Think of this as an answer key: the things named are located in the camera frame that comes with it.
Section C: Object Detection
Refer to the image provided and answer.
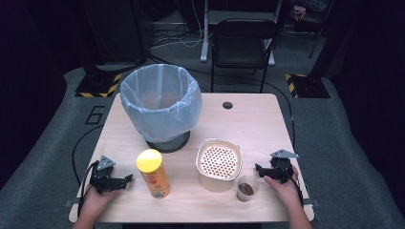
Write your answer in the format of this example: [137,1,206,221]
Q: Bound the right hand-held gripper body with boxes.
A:
[269,149,300,185]

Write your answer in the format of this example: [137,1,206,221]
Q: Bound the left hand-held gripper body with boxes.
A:
[89,155,120,196]

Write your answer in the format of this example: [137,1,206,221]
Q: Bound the tea bag with yellow tag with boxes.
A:
[239,183,255,197]

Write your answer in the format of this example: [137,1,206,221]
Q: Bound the yellow snack can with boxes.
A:
[136,148,171,199]

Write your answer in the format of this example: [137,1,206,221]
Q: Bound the clear plastic cup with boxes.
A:
[236,175,260,203]

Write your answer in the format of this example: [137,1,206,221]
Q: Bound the white strainer container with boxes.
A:
[195,137,244,194]

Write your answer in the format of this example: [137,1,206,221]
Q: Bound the dark round trash bin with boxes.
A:
[145,131,191,155]

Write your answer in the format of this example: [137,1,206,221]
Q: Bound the trash bin with blue bag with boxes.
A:
[119,63,203,144]

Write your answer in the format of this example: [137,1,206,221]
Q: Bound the person's right hand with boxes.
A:
[263,165,303,209]

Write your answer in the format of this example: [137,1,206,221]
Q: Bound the person's left hand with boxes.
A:
[79,185,120,219]

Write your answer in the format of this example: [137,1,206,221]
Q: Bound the black striped stand base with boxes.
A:
[285,73,331,99]
[75,72,123,99]

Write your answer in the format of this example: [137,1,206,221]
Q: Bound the black folding chair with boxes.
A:
[209,18,279,94]

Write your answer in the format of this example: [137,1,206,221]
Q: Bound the black tripod stand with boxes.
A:
[308,0,335,60]

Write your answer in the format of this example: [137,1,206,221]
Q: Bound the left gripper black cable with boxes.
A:
[76,160,100,219]

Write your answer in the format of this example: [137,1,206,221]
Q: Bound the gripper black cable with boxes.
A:
[285,164,305,208]
[76,160,100,219]

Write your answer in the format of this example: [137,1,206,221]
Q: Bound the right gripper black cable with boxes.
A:
[285,164,305,208]

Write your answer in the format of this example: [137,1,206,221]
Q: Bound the white desk frame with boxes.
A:
[200,0,285,67]

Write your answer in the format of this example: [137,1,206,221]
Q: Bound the white floor cables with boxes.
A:
[149,0,204,51]

